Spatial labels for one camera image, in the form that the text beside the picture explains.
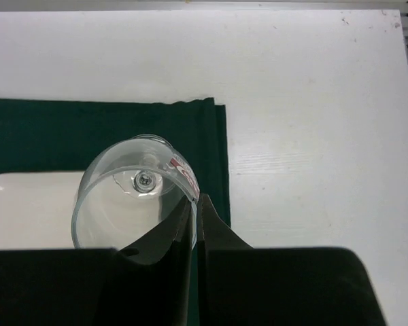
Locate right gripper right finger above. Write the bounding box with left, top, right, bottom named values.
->
left=197, top=194, right=386, bottom=325

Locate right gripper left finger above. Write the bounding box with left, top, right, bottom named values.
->
left=0, top=198, right=192, bottom=325

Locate clear wine glass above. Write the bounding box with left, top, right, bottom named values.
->
left=71, top=134, right=200, bottom=249

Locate white rectangular plate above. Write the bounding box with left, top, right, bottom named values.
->
left=0, top=171, right=83, bottom=250

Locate dark green cloth placemat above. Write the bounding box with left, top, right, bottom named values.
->
left=0, top=98, right=231, bottom=222

